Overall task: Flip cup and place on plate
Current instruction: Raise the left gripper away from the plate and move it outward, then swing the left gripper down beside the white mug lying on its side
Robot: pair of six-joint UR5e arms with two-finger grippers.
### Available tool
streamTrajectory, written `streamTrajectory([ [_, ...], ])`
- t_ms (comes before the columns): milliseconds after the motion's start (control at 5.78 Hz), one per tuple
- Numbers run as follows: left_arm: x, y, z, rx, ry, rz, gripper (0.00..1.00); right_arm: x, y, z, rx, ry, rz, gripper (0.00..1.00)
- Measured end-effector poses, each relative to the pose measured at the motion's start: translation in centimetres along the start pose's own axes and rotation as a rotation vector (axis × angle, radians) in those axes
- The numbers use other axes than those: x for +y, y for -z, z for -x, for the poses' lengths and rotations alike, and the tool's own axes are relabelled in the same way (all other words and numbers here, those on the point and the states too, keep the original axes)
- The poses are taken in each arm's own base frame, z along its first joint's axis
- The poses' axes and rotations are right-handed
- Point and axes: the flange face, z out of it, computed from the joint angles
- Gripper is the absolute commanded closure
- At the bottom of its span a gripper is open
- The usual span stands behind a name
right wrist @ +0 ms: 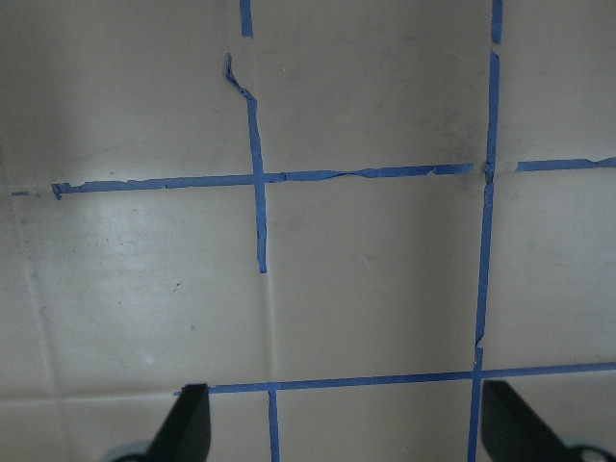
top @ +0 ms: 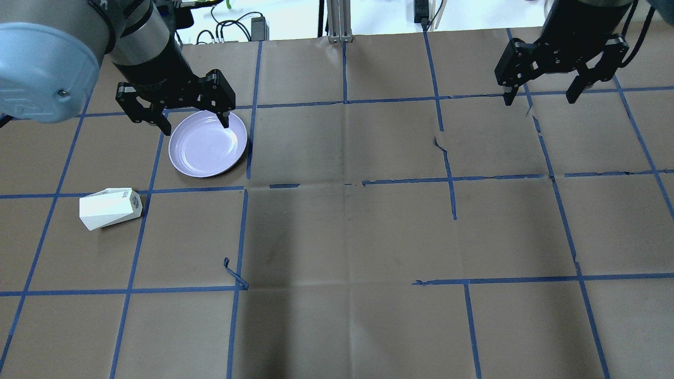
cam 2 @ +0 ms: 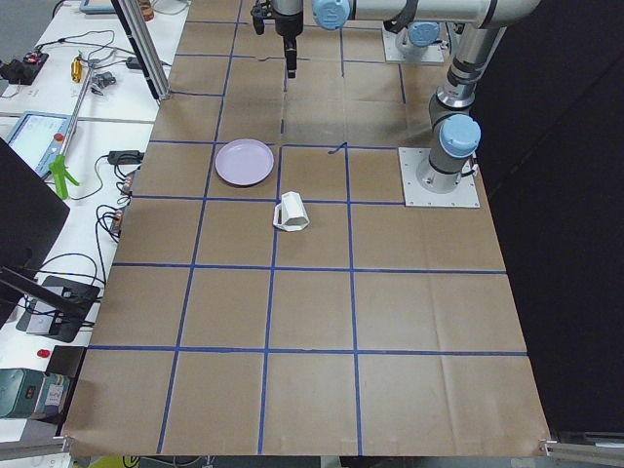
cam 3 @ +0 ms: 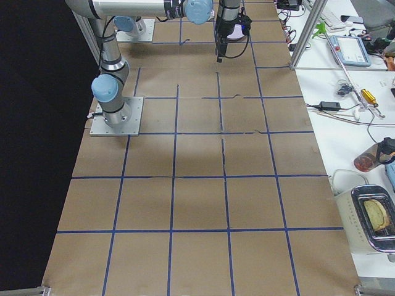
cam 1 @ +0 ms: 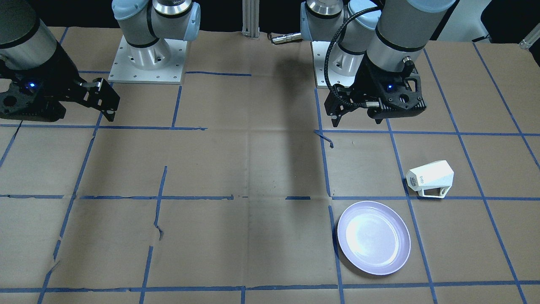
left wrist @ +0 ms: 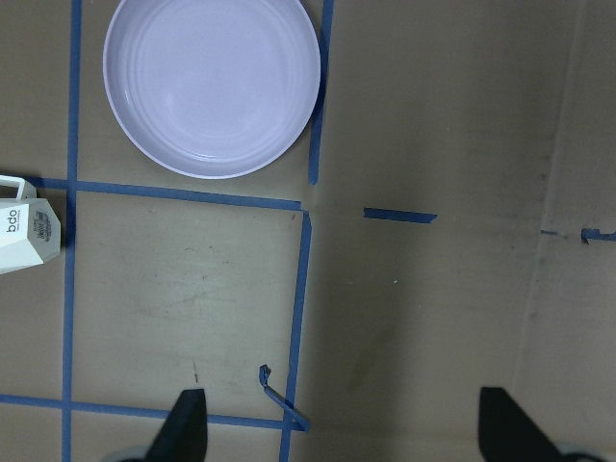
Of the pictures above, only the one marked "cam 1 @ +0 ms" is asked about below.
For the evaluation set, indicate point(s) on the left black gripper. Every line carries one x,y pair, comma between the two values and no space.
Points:
370,80

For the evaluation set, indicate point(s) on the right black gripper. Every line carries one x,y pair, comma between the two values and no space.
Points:
63,71

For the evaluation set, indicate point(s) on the white faceted cup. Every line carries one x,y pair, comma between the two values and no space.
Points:
432,180

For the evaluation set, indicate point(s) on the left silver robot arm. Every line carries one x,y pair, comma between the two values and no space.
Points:
398,28

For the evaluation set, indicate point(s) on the lavender plate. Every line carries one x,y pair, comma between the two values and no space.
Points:
374,238

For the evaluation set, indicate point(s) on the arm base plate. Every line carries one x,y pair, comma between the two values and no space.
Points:
342,65
162,63

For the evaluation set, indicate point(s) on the silver cable connector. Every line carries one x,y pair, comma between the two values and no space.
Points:
283,39

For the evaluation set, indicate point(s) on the aluminium frame post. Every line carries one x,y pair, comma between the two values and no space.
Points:
250,17

